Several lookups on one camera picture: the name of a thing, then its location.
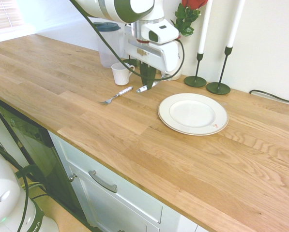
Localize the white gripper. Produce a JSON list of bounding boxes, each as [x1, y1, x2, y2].
[[123, 25, 181, 90]]

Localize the silver knife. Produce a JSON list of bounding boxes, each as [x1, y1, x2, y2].
[[136, 73, 175, 94]]

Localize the white gold rimmed plate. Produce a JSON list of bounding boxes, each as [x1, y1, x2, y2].
[[157, 93, 229, 136]]

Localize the white ceramic cup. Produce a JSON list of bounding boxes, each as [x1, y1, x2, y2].
[[110, 62, 136, 86]]

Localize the white vase blue floral print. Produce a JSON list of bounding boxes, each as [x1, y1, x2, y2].
[[165, 66, 183, 81]]

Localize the short black candlestick holder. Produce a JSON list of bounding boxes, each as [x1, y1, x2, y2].
[[183, 51, 207, 88]]

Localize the clear pitcher dark blue lid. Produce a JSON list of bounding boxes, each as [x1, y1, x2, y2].
[[92, 21, 126, 69]]

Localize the red rose with green leaves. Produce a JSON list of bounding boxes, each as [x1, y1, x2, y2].
[[170, 0, 209, 37]]

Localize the tall black candlestick holder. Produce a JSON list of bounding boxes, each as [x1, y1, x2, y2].
[[205, 45, 231, 95]]

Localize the short white taper candle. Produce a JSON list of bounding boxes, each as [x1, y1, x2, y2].
[[198, 0, 213, 55]]

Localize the tall white taper candle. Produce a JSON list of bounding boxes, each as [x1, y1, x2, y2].
[[226, 0, 246, 48]]

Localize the white drawer front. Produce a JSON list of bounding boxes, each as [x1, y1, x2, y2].
[[48, 131, 164, 224]]

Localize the white window blind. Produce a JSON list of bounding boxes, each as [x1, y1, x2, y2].
[[0, 0, 23, 32]]

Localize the white handled metal fork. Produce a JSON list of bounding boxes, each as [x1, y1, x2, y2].
[[99, 86, 134, 105]]

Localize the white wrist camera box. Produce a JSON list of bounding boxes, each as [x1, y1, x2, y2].
[[144, 20, 180, 45]]

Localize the silver drawer bar handle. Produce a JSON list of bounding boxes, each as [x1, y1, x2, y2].
[[88, 170, 118, 193]]

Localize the black power cable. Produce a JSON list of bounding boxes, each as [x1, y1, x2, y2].
[[249, 89, 289, 120]]

